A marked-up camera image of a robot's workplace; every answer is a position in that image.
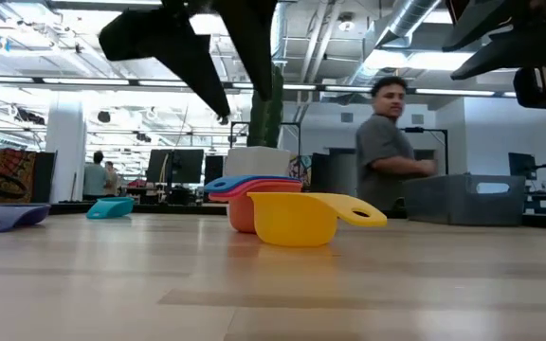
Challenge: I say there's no silver ventilation duct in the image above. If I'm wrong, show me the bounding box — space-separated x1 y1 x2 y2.
357 0 445 86

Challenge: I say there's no black metal stand frame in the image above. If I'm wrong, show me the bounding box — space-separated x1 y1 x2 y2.
403 126 449 176

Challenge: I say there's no black monitor on arm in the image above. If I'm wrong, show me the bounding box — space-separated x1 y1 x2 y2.
508 151 546 214

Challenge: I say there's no white pillar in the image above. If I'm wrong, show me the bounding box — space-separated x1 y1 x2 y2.
45 89 87 205

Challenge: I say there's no colourful poster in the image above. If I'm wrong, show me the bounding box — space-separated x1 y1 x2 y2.
289 154 313 190

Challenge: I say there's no pink measuring cup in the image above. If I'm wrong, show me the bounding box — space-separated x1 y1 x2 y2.
209 178 302 203

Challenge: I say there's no orange measuring cup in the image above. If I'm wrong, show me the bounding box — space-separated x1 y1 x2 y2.
227 182 302 234

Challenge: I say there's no black computer monitor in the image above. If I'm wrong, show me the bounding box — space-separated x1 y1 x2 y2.
146 149 206 185

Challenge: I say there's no white plant pot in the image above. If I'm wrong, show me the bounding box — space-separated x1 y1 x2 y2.
224 145 291 179

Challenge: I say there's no blue measuring cup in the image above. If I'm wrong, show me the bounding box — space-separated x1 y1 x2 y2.
205 174 302 194

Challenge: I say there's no grey cabinet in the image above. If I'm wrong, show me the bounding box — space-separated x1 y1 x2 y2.
310 149 359 207

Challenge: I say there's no patterned colourful tapestry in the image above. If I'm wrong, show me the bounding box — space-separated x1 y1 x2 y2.
0 147 58 204

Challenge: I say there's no black box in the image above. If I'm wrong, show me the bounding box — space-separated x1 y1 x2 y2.
204 154 226 185

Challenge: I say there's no grey plastic basket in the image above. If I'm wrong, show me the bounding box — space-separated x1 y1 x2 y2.
403 173 526 226

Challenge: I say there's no purple-blue measuring cup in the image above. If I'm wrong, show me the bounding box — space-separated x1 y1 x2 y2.
0 203 52 233

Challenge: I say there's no teal measuring cup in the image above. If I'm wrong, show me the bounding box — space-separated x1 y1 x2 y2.
85 196 136 220

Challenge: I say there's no yellow measuring cup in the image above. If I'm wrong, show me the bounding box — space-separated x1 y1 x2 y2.
247 191 388 248

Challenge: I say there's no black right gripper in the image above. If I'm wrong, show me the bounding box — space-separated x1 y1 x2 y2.
442 0 546 111

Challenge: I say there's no person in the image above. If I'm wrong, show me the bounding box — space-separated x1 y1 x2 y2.
82 150 111 200
104 160 120 196
355 75 438 212

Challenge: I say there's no green cactus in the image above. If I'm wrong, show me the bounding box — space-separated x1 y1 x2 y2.
246 63 284 149

